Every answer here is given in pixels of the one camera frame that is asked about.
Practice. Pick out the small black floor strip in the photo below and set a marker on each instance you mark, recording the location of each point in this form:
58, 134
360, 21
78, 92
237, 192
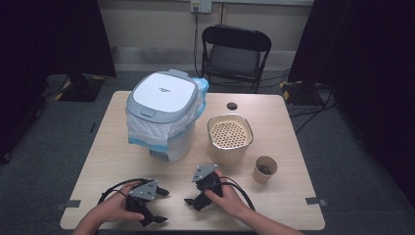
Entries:
93, 127

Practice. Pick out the dark wet tea leaves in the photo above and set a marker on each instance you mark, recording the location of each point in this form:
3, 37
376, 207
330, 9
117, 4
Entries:
265, 169

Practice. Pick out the beige strainer container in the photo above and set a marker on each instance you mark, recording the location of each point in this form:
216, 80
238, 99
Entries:
230, 133

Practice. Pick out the black stand base striped tape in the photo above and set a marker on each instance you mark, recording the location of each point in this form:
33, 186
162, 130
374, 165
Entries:
78, 88
300, 93

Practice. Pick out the white trash can grey lid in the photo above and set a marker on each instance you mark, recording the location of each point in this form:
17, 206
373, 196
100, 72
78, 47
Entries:
164, 93

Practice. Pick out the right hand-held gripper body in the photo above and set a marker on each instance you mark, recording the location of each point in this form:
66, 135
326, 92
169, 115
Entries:
204, 173

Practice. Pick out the person's right hand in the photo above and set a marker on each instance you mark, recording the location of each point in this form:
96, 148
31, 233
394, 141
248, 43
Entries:
230, 199

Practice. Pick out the black curtain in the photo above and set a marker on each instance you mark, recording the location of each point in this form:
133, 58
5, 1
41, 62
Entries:
368, 65
49, 49

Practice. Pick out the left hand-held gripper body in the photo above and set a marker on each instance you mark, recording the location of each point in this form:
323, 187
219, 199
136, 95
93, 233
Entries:
144, 191

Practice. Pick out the white blue plastic trash bag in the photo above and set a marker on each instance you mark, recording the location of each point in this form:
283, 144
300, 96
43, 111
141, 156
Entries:
147, 132

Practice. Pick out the brown paper cup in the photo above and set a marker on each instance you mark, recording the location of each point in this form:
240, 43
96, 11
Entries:
259, 178

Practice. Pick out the black folding chair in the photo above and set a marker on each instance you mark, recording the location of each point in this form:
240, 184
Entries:
235, 58

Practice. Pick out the person's left hand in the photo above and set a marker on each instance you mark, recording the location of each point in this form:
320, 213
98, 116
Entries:
111, 205

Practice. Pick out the white wall socket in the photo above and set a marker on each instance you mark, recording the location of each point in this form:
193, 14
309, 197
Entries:
201, 6

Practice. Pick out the grey tape strip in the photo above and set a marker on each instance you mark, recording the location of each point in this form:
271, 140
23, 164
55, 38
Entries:
314, 201
70, 204

